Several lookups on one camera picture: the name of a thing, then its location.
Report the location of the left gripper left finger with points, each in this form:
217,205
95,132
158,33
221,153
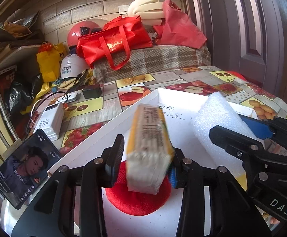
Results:
51,212

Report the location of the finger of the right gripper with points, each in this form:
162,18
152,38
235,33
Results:
260,128

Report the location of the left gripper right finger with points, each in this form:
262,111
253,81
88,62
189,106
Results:
232,212

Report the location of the white foam sheet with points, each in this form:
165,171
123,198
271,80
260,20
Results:
221,132

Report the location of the red plush ball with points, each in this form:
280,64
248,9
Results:
136,203

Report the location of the yellow tissue pack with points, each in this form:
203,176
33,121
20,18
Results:
149,152

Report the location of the yellow sponge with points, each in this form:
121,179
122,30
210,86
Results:
242,181

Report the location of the black smartphone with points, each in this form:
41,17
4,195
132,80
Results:
25,169

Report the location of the fruit pattern tablecloth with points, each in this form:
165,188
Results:
179,108

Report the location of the red plastic bag on table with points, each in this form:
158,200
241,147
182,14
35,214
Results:
237,75

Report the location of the white power bank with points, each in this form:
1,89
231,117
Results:
51,120

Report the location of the black garbage bag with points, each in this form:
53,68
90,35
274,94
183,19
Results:
22,93

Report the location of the plaid covered bench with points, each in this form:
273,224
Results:
151,60

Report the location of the black charger box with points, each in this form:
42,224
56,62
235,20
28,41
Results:
92,91

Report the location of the crumpled red bag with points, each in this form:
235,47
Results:
177,28

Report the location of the white helmet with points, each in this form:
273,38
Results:
72,65

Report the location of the yellow gift bag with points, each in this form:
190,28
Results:
49,58

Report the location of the cream foam stack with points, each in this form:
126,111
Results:
150,11

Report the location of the red tote bag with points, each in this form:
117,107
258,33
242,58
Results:
119,35

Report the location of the red helmet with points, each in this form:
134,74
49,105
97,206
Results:
81,29

